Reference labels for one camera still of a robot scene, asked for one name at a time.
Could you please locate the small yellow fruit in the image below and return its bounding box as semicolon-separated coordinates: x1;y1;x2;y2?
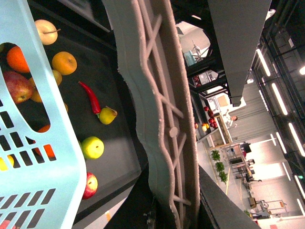
52;69;62;86

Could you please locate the black lower shelf tray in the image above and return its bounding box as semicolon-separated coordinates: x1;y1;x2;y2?
29;0;151;229

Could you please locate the red chili pepper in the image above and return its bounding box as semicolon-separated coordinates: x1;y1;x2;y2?
78;81;102;115

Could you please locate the brown basket handle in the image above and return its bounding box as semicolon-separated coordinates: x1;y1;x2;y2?
103;0;200;229

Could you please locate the red apple behind basket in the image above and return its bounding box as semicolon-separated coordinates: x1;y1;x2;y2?
3;71;33;104

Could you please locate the yellow orange round fruit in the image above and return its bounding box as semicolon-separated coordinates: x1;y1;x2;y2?
51;52;77;75

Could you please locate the yellow green lemon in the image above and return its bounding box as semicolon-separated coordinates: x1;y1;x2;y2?
81;136;104;159

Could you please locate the person in white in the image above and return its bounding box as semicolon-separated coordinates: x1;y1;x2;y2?
223;109;238;129

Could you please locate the light teal shopping basket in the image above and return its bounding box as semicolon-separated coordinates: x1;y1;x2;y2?
0;0;86;229

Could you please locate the red yellow apple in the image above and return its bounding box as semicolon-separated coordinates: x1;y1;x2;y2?
82;172;98;199

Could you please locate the yellow pear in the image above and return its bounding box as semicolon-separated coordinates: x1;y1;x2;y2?
99;107;118;125

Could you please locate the tan pear with stem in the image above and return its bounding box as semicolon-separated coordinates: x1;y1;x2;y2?
34;19;61;45

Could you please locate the orange behind basket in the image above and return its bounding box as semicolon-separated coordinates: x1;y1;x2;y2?
6;46;30;73

